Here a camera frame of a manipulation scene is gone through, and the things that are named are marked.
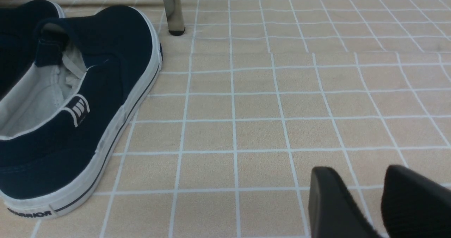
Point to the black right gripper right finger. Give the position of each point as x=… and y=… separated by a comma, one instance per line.
x=414, y=206

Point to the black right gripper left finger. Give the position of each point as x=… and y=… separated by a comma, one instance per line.
x=333, y=212

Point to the navy slip-on shoe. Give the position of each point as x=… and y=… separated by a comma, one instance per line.
x=62, y=120
x=17, y=44

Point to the steel shoe rack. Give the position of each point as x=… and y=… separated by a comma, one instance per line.
x=174, y=15

